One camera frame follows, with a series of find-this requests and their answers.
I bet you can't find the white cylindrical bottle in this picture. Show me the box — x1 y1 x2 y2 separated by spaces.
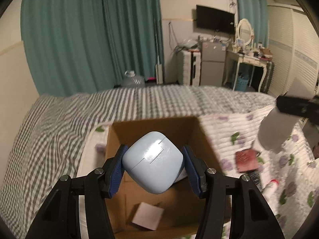
257 106 300 152

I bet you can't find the light blue rounded case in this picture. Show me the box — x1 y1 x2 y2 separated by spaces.
122 131 184 194

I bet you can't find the floral white quilt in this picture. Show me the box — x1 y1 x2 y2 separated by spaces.
77 104 319 239

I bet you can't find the dark red wallet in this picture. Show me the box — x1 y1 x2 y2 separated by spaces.
235 149 258 173

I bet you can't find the white louvered wardrobe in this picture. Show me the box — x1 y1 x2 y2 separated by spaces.
268 5 318 97

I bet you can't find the grey gingham bed sheet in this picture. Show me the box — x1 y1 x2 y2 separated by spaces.
1 85 274 238

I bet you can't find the brown cardboard box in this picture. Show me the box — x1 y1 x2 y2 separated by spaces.
100 117 230 238

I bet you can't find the blue plastic basket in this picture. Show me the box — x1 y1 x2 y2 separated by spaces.
235 75 249 92

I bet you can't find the white dressing table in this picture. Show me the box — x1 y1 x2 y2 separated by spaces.
222 50 271 92

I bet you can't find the white square box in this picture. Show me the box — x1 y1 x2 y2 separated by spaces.
132 202 164 231

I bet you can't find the white oval mirror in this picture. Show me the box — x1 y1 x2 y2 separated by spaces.
235 18 254 47

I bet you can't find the silver mini fridge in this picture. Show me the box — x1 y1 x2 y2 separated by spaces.
200 42 226 87

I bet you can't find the narrow teal curtain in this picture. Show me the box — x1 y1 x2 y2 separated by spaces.
237 0 268 47

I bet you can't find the white suitcase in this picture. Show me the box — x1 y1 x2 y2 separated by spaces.
176 50 201 86

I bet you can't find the clear water jug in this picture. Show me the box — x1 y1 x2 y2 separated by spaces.
121 70 145 87

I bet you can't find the large teal curtain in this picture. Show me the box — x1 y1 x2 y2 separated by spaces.
21 0 164 96

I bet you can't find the black wall television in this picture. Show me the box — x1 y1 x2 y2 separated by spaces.
196 5 235 35

